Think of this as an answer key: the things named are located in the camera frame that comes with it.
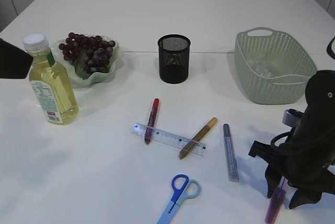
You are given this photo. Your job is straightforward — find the pink scissors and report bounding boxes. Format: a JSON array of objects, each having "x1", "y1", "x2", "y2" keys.
[{"x1": 265, "y1": 177, "x2": 287, "y2": 223}]

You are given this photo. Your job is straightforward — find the silver glitter pen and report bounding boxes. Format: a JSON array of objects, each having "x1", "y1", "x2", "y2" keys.
[{"x1": 223, "y1": 124, "x2": 239, "y2": 182}]

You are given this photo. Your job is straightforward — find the clear plastic ruler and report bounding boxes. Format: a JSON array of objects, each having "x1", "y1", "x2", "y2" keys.
[{"x1": 130, "y1": 123, "x2": 208, "y2": 157}]

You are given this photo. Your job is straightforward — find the clear plastic sheet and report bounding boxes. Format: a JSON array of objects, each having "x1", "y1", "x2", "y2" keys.
[{"x1": 249, "y1": 59, "x2": 282, "y2": 78}]

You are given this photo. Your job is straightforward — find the gold marker pen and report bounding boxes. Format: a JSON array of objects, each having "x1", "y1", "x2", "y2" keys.
[{"x1": 178, "y1": 117, "x2": 218, "y2": 160}]

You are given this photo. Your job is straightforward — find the pale green wavy plate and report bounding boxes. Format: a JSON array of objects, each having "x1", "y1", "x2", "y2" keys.
[{"x1": 50, "y1": 36, "x2": 123, "y2": 87}]

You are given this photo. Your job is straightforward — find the yellow tea bottle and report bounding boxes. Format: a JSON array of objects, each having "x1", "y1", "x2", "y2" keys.
[{"x1": 23, "y1": 32, "x2": 79, "y2": 125}]

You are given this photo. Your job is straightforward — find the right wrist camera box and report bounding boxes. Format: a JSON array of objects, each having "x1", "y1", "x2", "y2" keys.
[{"x1": 282, "y1": 109, "x2": 304, "y2": 128}]

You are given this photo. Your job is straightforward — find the red glitter pen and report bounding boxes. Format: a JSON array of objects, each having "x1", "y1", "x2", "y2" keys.
[{"x1": 144, "y1": 98, "x2": 159, "y2": 145}]

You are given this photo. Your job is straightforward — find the blue scissors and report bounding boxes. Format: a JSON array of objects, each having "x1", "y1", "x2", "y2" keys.
[{"x1": 157, "y1": 174, "x2": 201, "y2": 224}]

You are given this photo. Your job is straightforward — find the green plastic woven basket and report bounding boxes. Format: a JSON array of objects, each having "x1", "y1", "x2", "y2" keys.
[{"x1": 234, "y1": 27, "x2": 318, "y2": 105}]

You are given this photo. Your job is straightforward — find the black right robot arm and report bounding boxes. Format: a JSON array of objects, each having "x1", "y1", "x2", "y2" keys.
[{"x1": 249, "y1": 70, "x2": 334, "y2": 209}]

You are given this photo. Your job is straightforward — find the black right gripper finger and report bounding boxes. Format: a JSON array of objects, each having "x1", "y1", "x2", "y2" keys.
[
  {"x1": 288, "y1": 186, "x2": 323, "y2": 209},
  {"x1": 265, "y1": 161, "x2": 285, "y2": 198}
]

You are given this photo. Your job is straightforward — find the black mesh pen cup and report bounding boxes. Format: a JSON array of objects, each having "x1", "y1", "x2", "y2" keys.
[{"x1": 158, "y1": 34, "x2": 191, "y2": 84}]

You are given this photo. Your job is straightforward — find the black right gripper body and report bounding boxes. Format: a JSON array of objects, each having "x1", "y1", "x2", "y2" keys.
[{"x1": 248, "y1": 141, "x2": 334, "y2": 194}]

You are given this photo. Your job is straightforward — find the red grape bunch with leaf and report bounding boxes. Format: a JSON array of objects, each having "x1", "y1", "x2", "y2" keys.
[{"x1": 58, "y1": 32, "x2": 116, "y2": 80}]

